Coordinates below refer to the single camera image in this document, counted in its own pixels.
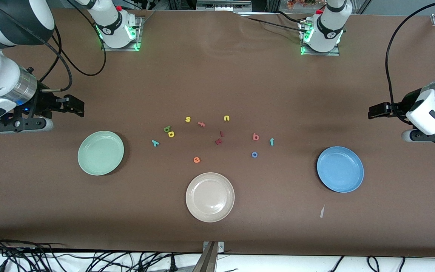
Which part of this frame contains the grey metal bracket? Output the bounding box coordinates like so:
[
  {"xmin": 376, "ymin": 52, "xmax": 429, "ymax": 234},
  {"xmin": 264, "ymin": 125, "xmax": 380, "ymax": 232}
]
[{"xmin": 202, "ymin": 241, "xmax": 225, "ymax": 254}]

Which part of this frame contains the blue plate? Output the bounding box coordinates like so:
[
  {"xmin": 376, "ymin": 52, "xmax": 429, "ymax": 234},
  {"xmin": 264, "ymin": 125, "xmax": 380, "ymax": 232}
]
[{"xmin": 316, "ymin": 146, "xmax": 364, "ymax": 193}]

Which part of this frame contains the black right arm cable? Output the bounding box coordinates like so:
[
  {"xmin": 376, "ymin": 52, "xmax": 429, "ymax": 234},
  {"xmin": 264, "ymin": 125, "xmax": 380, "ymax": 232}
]
[{"xmin": 0, "ymin": 0, "xmax": 107, "ymax": 93}]

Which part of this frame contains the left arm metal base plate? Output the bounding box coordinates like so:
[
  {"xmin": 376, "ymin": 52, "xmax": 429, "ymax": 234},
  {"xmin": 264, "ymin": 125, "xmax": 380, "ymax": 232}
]
[{"xmin": 300, "ymin": 21, "xmax": 340, "ymax": 56}]

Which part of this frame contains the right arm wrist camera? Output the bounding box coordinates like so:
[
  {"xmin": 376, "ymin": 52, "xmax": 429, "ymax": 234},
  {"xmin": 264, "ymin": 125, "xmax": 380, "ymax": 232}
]
[{"xmin": 0, "ymin": 117, "xmax": 54, "ymax": 133}]

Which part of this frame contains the brown table cover sheet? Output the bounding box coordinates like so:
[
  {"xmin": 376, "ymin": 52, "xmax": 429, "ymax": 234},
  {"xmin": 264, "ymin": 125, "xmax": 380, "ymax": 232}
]
[{"xmin": 0, "ymin": 8, "xmax": 435, "ymax": 258}]

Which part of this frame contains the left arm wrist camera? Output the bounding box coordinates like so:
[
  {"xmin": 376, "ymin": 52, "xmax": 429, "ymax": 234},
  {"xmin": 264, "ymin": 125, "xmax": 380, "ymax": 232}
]
[{"xmin": 402, "ymin": 130, "xmax": 435, "ymax": 143}]

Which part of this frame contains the orange flower bunch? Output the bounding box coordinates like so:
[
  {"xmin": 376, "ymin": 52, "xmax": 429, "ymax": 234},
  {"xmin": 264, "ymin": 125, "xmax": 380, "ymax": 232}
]
[{"xmin": 287, "ymin": 0, "xmax": 327, "ymax": 9}]

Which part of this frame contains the black cable to arm base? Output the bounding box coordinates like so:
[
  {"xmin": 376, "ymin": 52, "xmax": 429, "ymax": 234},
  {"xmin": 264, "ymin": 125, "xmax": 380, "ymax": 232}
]
[{"xmin": 238, "ymin": 11, "xmax": 309, "ymax": 34}]

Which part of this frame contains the dark metal bar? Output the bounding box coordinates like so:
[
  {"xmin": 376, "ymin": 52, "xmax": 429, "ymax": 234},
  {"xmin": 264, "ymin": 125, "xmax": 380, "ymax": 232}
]
[{"xmin": 193, "ymin": 242, "xmax": 218, "ymax": 272}]

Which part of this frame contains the black cable tangle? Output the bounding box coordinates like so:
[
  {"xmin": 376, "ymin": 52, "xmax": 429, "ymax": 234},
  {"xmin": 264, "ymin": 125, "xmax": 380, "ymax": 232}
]
[{"xmin": 0, "ymin": 232, "xmax": 203, "ymax": 272}]

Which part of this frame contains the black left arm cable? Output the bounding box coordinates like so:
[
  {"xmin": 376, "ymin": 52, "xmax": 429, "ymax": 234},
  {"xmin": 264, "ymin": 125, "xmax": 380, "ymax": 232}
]
[{"xmin": 386, "ymin": 0, "xmax": 435, "ymax": 125}]

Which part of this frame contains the beige plate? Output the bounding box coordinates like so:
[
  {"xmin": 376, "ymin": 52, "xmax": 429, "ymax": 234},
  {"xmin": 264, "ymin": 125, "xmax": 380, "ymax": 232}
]
[{"xmin": 185, "ymin": 172, "xmax": 235, "ymax": 223}]

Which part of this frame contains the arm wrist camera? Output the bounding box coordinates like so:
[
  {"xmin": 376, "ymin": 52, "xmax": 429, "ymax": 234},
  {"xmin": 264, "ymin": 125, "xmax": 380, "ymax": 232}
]
[
  {"xmin": 402, "ymin": 130, "xmax": 435, "ymax": 143},
  {"xmin": 0, "ymin": 117, "xmax": 54, "ymax": 133}
]

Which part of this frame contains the green plate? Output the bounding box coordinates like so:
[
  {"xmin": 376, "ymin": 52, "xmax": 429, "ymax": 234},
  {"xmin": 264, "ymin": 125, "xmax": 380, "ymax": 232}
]
[{"xmin": 77, "ymin": 131, "xmax": 125, "ymax": 176}]

